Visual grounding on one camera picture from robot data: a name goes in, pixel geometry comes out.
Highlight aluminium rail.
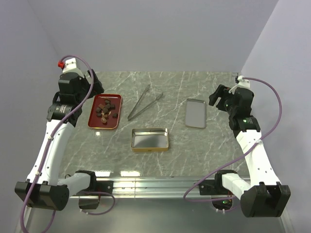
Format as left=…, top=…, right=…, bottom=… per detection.
left=68, top=177, right=251, bottom=199

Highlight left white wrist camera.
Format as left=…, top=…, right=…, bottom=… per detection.
left=58, top=58, right=84, bottom=77

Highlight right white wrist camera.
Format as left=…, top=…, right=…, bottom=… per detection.
left=229, top=75, right=250, bottom=94

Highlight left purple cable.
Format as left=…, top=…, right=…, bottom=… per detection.
left=19, top=55, right=116, bottom=233

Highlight dark square chocolate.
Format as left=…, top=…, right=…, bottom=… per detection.
left=96, top=108, right=103, bottom=117

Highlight red rectangular tray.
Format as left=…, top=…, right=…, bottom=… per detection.
left=88, top=94, right=122, bottom=130

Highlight gold tin box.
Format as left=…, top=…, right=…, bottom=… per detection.
left=131, top=128, right=169, bottom=152

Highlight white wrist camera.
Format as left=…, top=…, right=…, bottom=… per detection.
left=229, top=75, right=250, bottom=94
left=58, top=58, right=84, bottom=77

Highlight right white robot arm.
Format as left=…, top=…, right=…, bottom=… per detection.
left=209, top=85, right=291, bottom=217

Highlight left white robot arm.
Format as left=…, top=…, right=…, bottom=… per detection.
left=15, top=69, right=104, bottom=211

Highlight grey tin lid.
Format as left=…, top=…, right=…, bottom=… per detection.
left=185, top=99, right=206, bottom=129

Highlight metal tongs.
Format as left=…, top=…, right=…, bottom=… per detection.
left=127, top=84, right=164, bottom=121

